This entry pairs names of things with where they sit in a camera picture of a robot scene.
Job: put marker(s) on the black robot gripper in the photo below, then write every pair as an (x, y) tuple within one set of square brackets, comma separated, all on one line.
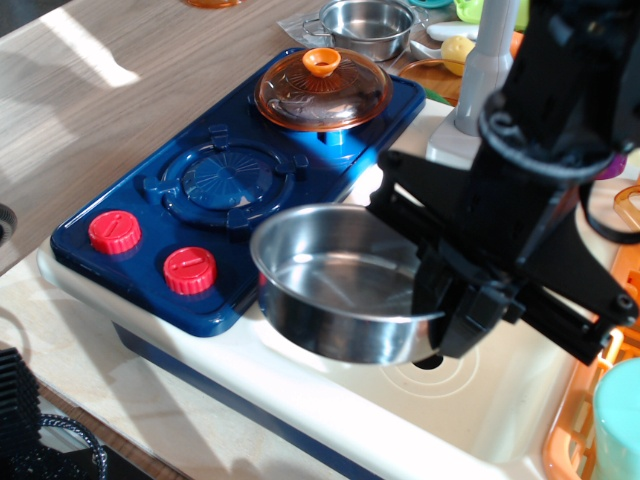
[(499, 242)]

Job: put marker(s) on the stainless steel frying pan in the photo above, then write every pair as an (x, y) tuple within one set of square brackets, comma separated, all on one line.
[(338, 282)]

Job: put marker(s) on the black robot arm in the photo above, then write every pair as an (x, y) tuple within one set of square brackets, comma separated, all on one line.
[(573, 86)]

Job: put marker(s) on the cream toy sink unit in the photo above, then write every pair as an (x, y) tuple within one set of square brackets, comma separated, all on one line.
[(485, 416)]

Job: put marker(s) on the red right stove knob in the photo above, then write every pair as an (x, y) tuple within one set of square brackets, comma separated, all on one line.
[(190, 270)]

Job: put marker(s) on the red stove knob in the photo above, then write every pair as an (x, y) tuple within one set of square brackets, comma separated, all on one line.
[(190, 270), (114, 232)]

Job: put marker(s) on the blue toy stove top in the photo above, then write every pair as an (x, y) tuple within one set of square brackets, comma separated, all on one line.
[(211, 186)]

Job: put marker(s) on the red left stove knob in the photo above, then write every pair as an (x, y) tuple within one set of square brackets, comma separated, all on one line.
[(114, 232)]

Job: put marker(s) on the grey toy faucet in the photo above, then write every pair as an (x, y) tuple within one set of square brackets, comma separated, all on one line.
[(456, 140)]

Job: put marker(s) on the orange transparent container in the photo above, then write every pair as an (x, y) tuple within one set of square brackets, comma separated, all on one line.
[(626, 205)]

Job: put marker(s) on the orange dish rack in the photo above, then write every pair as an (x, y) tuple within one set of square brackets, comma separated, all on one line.
[(569, 451)]

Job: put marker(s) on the teal plastic cup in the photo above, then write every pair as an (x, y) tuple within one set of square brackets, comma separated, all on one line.
[(616, 413)]

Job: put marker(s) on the purple toy eggplant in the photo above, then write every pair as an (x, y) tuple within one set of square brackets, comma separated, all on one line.
[(615, 168)]

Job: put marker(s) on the yellow toy potato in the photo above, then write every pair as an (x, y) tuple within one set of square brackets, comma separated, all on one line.
[(454, 52)]

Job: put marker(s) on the orange transparent pot lid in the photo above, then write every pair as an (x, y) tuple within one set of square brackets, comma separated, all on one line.
[(322, 90)]

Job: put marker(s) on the orange toy carrot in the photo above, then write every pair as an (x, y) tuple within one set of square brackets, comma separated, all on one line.
[(515, 43)]

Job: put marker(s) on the small steel pot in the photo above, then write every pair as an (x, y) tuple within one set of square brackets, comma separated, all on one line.
[(377, 29)]

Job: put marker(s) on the green plastic tray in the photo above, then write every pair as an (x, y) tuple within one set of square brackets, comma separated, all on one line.
[(470, 11)]

